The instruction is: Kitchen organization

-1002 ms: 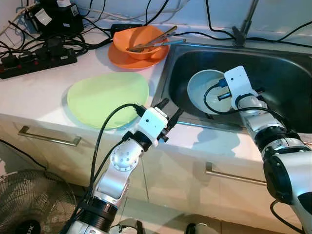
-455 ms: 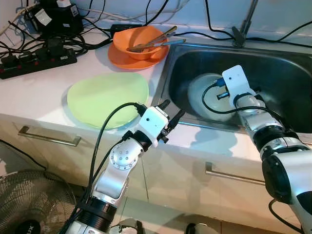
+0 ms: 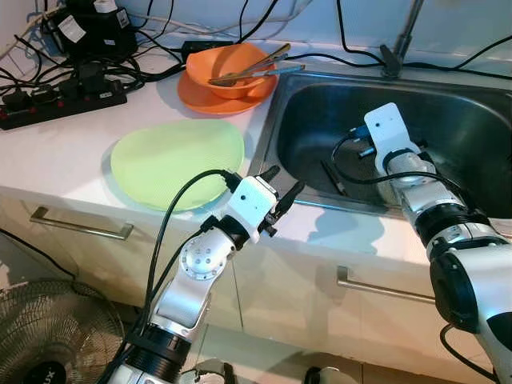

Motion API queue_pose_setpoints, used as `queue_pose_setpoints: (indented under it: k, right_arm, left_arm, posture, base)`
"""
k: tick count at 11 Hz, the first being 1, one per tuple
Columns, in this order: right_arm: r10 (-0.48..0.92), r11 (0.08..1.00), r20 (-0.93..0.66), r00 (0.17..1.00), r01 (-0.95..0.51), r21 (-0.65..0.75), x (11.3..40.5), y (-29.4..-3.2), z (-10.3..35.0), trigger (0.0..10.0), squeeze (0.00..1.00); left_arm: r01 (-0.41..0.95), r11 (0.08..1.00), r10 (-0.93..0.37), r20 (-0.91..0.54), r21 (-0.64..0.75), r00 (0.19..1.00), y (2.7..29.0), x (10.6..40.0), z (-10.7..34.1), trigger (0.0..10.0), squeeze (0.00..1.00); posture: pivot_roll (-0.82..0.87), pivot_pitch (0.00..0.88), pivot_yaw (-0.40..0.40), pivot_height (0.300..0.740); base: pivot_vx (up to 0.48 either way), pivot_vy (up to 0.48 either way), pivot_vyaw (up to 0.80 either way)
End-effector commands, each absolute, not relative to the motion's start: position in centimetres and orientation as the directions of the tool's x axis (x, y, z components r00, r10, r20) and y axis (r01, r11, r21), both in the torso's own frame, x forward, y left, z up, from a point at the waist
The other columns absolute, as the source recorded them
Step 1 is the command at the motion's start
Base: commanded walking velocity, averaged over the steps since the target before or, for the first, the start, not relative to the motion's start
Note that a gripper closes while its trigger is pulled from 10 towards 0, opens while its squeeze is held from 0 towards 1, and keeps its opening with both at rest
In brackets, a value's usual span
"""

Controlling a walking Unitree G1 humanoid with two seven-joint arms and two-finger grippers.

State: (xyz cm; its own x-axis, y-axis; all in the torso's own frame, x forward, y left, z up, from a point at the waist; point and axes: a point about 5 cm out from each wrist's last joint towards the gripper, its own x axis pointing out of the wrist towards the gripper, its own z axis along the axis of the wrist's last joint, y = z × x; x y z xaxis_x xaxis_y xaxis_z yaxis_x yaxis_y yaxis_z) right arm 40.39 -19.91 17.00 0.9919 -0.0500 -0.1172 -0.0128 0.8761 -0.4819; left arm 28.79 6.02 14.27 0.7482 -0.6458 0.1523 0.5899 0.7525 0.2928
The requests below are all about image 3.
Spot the flat black power adapter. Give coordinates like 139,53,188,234
182,39,235,58

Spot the dark thin stick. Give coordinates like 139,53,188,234
320,158,350,198

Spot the steel sink faucet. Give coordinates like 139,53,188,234
379,0,426,79

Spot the grey left robot foot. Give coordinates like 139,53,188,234
178,359,238,384

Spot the orange bowl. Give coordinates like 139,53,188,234
185,43,270,101

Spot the orange plate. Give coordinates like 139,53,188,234
176,70,279,118

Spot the grey floor fan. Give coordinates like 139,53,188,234
0,278,126,384

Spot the stainless steel sink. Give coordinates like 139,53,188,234
246,66,512,222

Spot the blue patterned chopstick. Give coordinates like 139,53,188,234
212,63,307,87

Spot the grey robot foot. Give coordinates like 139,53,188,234
178,359,238,384
302,365,346,384

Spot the grey right robot foot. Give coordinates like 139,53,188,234
302,365,346,384

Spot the green plate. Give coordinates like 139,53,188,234
109,119,246,214

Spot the black battery charger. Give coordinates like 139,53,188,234
42,0,138,63

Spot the steel drawer handle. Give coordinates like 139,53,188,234
336,266,438,306
30,206,135,242

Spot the black power strip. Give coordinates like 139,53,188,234
0,76,129,131

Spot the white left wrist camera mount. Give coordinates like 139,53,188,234
226,175,279,244

